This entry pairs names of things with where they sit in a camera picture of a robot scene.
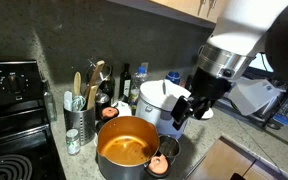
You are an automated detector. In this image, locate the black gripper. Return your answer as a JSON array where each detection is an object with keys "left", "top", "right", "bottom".
[{"left": 189, "top": 66, "right": 232, "bottom": 122}]

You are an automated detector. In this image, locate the white plate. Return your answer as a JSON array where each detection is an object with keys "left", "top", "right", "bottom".
[{"left": 191, "top": 106, "right": 215, "bottom": 121}]

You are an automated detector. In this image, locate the white rice cooker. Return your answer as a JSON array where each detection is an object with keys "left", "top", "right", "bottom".
[{"left": 135, "top": 79, "right": 194, "bottom": 139}]

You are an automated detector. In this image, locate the small steel cup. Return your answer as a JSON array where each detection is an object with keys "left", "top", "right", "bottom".
[{"left": 157, "top": 134, "right": 182, "bottom": 164}]

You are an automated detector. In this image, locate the wooden board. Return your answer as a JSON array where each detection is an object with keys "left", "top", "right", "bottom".
[{"left": 183, "top": 134, "right": 288, "bottom": 180}]

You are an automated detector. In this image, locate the toaster oven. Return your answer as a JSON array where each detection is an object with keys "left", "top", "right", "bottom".
[{"left": 215, "top": 64, "right": 288, "bottom": 130}]

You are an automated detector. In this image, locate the plastic water bottle blue cap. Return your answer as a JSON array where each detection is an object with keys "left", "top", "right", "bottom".
[{"left": 129, "top": 66, "right": 149, "bottom": 116}]

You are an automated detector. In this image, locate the dark pepper mill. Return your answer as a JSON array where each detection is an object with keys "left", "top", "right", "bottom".
[{"left": 98, "top": 75, "right": 116, "bottom": 105}]

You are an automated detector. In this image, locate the wine glass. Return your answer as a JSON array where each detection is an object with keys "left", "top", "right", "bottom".
[{"left": 85, "top": 61, "right": 114, "bottom": 88}]

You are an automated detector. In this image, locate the short wooden spatula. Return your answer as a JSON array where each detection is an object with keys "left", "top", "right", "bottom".
[{"left": 86, "top": 84, "right": 100, "bottom": 111}]

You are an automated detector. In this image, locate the perforated steel utensil holder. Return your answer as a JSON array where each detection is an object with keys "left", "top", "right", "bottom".
[{"left": 63, "top": 104, "right": 97, "bottom": 147}]

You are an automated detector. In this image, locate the teal whisk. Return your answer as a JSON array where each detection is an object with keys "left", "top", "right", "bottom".
[{"left": 71, "top": 95, "right": 87, "bottom": 112}]

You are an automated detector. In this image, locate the wooden spoon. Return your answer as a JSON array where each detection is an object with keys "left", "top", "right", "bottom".
[{"left": 72, "top": 71, "right": 83, "bottom": 98}]

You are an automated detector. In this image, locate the small glass spice jar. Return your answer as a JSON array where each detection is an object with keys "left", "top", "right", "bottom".
[{"left": 65, "top": 128, "right": 82, "bottom": 157}]

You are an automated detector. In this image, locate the white plastic spatula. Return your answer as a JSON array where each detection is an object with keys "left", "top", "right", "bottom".
[{"left": 63, "top": 90, "right": 74, "bottom": 112}]

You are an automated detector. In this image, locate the clear glass bottle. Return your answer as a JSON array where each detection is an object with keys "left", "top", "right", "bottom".
[{"left": 42, "top": 79, "right": 58, "bottom": 123}]

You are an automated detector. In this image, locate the black electric stove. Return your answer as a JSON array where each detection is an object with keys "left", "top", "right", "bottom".
[{"left": 0, "top": 59, "right": 67, "bottom": 180}]

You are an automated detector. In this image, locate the steel pot with orange handles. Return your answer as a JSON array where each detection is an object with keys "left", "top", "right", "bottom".
[{"left": 95, "top": 106, "right": 172, "bottom": 180}]

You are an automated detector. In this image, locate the wooden wall cabinet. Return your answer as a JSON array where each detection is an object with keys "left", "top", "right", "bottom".
[{"left": 107, "top": 0, "right": 230, "bottom": 30}]

